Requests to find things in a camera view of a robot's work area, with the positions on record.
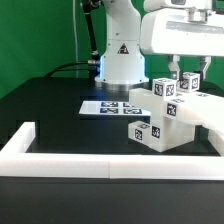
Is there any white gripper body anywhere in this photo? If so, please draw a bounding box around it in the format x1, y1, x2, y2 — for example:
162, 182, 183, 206
140, 0, 224, 57

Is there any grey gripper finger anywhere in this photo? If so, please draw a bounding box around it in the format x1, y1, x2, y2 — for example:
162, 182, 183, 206
198, 56, 211, 80
167, 55, 181, 80

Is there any white tagged cube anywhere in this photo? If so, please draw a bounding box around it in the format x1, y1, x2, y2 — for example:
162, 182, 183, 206
179, 72, 200, 92
152, 78, 177, 100

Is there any white chair back part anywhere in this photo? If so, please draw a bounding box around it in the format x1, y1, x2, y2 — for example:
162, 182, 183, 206
129, 88, 224, 134

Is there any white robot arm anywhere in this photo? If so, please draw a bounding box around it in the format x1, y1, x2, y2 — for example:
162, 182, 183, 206
95, 0, 224, 90

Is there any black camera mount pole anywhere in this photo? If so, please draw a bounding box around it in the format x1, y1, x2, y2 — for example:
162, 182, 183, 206
81, 0, 100, 60

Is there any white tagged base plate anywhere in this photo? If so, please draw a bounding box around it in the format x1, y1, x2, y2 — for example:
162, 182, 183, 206
79, 101, 151, 116

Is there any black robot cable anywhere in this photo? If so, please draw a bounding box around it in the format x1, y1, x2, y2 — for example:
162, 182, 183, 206
44, 61, 100, 79

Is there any thin white cable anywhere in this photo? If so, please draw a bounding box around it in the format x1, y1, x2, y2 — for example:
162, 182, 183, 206
72, 0, 80, 79

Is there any white U-shaped fence frame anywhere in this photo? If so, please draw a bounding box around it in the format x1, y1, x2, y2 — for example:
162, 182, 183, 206
0, 122, 224, 181

